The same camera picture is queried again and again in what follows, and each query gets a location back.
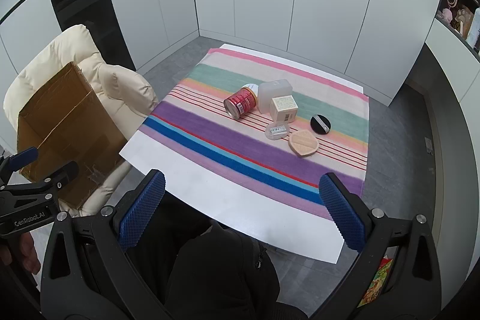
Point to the beige powder puff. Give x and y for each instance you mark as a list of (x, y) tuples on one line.
[(303, 143)]

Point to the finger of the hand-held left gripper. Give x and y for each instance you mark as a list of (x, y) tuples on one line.
[(23, 157), (56, 175)]

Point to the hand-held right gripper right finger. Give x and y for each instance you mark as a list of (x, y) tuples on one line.
[(343, 215)]

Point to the clear oval plastic case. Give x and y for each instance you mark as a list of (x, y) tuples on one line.
[(276, 131)]

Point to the cream padded chair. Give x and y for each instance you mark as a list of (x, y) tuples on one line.
[(120, 87)]

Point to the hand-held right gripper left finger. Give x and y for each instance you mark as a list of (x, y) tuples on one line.
[(142, 209)]

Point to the black glass cabinet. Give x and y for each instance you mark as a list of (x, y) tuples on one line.
[(82, 5)]

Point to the cream box with barcode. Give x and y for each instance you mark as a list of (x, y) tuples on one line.
[(285, 110)]

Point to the red metal can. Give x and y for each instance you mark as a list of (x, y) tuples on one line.
[(240, 103)]

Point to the person's left hand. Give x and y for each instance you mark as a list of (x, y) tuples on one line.
[(22, 252)]

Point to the translucent plastic container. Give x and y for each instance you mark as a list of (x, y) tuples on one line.
[(274, 89)]

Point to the colourful snack packet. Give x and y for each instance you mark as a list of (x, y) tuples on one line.
[(375, 286)]

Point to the pink plush toy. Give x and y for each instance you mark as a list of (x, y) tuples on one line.
[(447, 14)]

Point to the brown cardboard box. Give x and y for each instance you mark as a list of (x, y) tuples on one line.
[(67, 110)]

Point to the striped multicolour cloth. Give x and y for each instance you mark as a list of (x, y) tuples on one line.
[(225, 134)]

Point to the black round compact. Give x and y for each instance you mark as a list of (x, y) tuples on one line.
[(320, 124)]

